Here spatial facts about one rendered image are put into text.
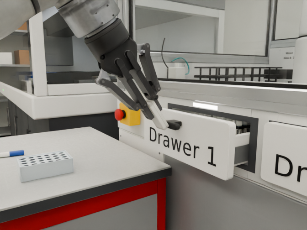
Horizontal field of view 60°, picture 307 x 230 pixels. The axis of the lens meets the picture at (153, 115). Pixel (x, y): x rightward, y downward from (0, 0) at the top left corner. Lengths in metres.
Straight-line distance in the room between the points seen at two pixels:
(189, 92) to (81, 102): 0.75
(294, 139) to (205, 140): 0.16
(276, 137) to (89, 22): 0.37
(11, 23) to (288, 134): 0.46
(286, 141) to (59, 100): 1.02
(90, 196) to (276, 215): 0.39
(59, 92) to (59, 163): 0.63
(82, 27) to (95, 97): 0.91
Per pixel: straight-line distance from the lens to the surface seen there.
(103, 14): 0.46
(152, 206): 0.78
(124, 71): 0.49
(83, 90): 1.33
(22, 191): 0.67
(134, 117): 0.87
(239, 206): 0.64
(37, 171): 0.71
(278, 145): 0.52
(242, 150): 0.56
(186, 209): 0.78
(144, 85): 0.52
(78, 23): 0.46
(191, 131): 0.57
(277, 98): 0.53
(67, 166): 0.73
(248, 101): 0.56
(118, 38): 0.47
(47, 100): 1.29
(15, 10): 0.43
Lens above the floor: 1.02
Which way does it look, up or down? 10 degrees down
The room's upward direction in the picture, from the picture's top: straight up
